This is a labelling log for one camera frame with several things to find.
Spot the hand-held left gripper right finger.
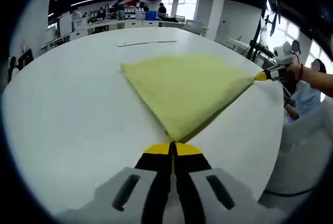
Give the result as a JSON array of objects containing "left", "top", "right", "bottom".
[{"left": 173, "top": 142, "right": 264, "bottom": 224}]

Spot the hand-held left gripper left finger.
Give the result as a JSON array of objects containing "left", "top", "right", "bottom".
[{"left": 55, "top": 142, "right": 174, "bottom": 224}]

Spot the person's right hand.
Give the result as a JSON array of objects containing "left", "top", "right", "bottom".
[{"left": 283, "top": 62, "right": 304, "bottom": 82}]

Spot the black tripod stand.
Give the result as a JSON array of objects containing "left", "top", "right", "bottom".
[{"left": 246, "top": 0, "right": 281, "bottom": 64}]

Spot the white side desk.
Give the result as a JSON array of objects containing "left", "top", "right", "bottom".
[{"left": 228, "top": 37, "right": 261, "bottom": 58}]

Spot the grey mesh office chair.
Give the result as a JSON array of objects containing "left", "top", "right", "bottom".
[{"left": 259, "top": 101, "right": 333, "bottom": 196}]

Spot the white table socket strip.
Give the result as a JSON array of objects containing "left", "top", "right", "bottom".
[{"left": 117, "top": 40, "right": 178, "bottom": 47}]

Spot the black chair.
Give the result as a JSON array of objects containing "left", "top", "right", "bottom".
[{"left": 18, "top": 48, "right": 34, "bottom": 69}]

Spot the row of white desks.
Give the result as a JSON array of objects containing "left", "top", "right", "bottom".
[{"left": 46, "top": 17, "right": 188, "bottom": 43}]

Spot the black cable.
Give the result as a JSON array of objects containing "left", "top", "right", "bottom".
[{"left": 262, "top": 184, "right": 313, "bottom": 196}]

